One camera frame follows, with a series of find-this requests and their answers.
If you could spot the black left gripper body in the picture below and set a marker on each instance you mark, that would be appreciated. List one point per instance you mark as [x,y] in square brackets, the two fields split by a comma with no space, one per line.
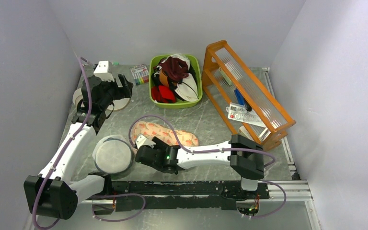
[112,92]

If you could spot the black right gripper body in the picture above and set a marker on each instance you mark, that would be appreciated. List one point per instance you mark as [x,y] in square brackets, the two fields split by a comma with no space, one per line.
[159,144]

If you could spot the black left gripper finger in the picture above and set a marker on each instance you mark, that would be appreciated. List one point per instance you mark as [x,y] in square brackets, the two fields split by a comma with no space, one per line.
[120,80]
[127,87]

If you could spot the peach floral mesh laundry bag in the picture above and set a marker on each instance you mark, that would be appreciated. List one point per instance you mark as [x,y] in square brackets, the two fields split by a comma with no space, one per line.
[150,130]

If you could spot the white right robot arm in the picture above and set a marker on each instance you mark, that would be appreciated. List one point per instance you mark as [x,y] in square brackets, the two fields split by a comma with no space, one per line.
[240,153]

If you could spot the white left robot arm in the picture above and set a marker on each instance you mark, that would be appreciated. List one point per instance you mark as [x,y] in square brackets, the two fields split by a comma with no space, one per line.
[51,193]

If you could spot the open beige mesh laundry bag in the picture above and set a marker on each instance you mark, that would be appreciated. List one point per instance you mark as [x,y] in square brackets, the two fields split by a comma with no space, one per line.
[77,96]

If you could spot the black bra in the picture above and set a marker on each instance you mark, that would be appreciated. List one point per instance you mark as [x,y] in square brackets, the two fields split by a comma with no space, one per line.
[156,72]

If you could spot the red bra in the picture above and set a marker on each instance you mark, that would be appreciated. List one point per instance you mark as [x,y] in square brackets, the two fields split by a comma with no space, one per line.
[163,94]

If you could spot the orange bra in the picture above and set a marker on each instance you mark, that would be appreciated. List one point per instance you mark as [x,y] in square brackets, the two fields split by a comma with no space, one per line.
[164,79]

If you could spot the round white blue-trimmed laundry bag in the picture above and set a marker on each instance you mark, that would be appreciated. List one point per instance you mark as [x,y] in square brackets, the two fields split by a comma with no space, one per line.
[113,154]

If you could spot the maroon bra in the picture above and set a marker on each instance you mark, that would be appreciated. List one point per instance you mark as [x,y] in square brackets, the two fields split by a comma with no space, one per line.
[175,68]

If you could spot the white bra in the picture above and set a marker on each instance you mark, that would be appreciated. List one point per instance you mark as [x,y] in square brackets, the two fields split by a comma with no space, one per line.
[187,89]

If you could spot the pack of coloured markers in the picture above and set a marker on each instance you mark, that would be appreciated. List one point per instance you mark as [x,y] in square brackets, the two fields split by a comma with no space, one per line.
[140,74]

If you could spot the green plastic basket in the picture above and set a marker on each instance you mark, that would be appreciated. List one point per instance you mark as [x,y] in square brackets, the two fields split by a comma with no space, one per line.
[194,69]

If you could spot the white digital timer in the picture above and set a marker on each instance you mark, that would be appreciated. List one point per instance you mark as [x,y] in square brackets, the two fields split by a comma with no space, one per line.
[236,112]

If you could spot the blue stapler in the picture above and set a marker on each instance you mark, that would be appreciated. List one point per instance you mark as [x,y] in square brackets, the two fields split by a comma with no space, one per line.
[239,97]

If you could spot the green white staple box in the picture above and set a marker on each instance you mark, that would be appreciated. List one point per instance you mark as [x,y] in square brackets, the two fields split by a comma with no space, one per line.
[225,77]

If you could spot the orange wooden shelf rack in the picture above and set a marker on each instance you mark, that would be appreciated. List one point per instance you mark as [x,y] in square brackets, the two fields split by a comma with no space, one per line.
[276,120]

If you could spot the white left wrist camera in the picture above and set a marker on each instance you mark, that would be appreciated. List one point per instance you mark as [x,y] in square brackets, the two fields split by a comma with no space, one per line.
[103,71]

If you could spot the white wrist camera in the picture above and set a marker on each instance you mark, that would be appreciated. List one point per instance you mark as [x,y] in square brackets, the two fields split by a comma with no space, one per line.
[141,140]
[103,71]

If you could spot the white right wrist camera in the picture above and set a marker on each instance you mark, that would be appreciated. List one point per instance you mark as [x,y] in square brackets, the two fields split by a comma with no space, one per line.
[141,140]

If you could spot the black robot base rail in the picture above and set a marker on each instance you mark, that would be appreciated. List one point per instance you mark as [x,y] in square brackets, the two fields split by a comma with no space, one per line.
[222,194]

